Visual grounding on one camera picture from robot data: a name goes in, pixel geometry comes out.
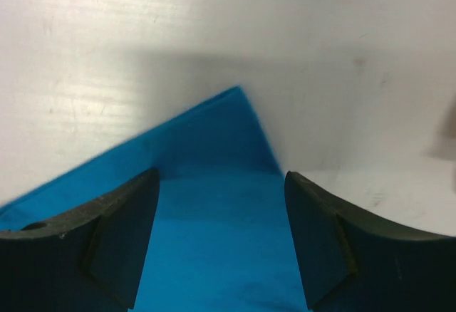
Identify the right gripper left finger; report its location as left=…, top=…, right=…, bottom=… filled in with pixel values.
left=1, top=169, right=160, bottom=311

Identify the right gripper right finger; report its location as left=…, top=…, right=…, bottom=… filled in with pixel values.
left=284, top=172, right=455, bottom=311

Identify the blue t shirt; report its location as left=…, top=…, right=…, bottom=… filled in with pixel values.
left=1, top=87, right=306, bottom=311

